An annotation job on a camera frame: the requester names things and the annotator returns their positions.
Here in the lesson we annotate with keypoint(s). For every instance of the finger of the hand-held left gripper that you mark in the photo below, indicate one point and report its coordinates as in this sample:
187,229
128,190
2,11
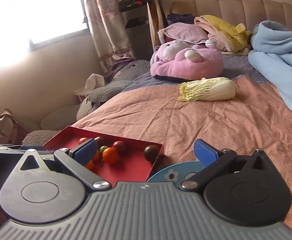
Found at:
5,150

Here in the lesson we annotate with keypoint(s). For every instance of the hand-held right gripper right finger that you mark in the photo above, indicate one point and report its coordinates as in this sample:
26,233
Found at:
206,153

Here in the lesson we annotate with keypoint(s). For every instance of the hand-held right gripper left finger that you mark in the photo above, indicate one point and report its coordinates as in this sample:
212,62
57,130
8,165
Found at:
85,152

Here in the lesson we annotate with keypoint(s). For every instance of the orange tangerine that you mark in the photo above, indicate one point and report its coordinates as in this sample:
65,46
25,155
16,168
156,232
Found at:
97,156
89,165

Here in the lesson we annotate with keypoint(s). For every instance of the small orange-red tomato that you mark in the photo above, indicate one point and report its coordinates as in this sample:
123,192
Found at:
82,140

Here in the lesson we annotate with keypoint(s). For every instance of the green tomato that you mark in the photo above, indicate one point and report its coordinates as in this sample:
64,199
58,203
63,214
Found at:
102,149

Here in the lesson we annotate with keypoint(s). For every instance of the dark brown tomato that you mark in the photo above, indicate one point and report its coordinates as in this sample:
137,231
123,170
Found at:
151,152
103,141

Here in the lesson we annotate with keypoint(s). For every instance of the large tangerine with stem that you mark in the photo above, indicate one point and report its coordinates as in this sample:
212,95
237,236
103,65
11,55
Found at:
110,155

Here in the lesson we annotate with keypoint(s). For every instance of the dark red tomato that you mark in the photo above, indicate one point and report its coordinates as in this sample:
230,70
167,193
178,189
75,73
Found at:
119,145

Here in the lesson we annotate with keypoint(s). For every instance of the blue cartoon print plate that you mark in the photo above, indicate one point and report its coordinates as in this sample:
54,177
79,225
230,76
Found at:
166,173

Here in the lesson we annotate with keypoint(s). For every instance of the red shallow tray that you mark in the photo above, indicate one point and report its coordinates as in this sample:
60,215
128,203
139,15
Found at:
133,166

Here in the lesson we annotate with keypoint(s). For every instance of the floral patterned cloth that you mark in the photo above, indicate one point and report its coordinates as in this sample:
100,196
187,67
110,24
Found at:
0,127

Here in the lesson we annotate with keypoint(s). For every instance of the beige fleece cushion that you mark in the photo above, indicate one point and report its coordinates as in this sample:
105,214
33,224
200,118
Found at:
29,125
60,118

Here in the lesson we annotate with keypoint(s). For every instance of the pink dotted bedsheet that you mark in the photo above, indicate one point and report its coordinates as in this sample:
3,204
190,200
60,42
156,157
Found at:
186,120

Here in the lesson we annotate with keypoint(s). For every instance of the napa cabbage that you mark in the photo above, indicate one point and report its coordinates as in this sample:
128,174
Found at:
211,91

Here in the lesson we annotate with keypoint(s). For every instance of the white paper bag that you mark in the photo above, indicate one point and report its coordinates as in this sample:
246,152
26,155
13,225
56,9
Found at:
93,85

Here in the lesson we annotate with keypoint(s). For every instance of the pink plush toy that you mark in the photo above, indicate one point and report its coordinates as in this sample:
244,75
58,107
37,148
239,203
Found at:
186,65

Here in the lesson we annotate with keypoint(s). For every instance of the grey blue bed cover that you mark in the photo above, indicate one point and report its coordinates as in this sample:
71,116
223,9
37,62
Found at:
236,65

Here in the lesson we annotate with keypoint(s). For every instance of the pale pink garment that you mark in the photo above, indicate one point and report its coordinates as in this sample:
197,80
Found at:
211,33

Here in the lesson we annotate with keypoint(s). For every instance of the light blue blanket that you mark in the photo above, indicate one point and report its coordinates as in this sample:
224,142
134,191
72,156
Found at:
281,55

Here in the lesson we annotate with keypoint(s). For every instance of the purple dotted pillow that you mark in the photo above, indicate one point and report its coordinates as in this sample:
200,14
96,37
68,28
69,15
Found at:
186,31

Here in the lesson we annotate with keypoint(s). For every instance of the black storage shelf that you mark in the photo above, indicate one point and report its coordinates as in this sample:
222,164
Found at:
138,40

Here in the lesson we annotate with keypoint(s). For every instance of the yellow garment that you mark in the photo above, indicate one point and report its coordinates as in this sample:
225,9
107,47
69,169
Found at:
229,28

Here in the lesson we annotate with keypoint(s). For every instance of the floral curtain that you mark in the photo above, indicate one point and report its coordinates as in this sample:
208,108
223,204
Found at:
103,17

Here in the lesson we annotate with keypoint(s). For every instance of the dark blue folded clothes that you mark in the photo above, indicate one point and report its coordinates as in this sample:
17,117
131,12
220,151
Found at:
181,18

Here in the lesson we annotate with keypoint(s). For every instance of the light wooden board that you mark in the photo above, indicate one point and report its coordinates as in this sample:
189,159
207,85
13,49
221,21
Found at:
154,22

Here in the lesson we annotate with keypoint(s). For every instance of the window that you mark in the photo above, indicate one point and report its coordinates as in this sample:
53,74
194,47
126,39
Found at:
48,12

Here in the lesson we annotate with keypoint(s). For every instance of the padded beige headboard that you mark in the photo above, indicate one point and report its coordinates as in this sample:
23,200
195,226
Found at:
256,7

